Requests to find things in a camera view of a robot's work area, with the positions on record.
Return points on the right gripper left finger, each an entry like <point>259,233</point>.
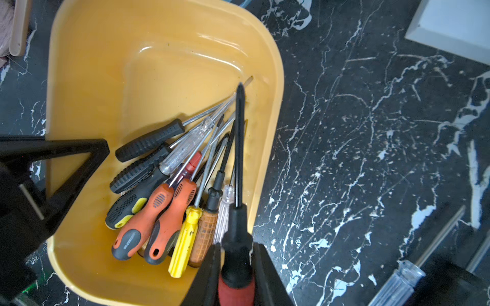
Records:
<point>204,288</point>

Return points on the black yellow handle screwdriver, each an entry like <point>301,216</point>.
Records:
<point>133,201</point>

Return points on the amber handle screwdriver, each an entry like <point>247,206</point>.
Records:
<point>209,219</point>

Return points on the white stepped plant stand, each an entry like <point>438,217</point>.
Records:
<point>457,27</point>

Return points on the brown plastic slotted scoop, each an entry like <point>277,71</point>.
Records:
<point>18,41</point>

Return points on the orange grey handle screwdriver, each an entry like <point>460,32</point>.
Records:
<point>138,229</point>

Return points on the pink hand brush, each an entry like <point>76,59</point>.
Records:
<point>6,26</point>

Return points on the black ribbed handle screwdriver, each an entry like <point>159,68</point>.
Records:
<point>153,139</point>

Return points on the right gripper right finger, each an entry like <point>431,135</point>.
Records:
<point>269,289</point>

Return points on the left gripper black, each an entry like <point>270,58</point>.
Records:
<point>25,212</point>

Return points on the red black handle screwdriver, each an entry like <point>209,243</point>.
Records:
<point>236,282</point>

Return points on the yellow plastic storage box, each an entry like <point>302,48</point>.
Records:
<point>118,69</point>

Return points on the clear handle tester screwdriver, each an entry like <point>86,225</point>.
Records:
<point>194,138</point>

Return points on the purple red handle screwdriver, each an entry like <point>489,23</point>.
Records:
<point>189,169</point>

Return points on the small clear handle screwdriver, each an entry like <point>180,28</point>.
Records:
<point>228,198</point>

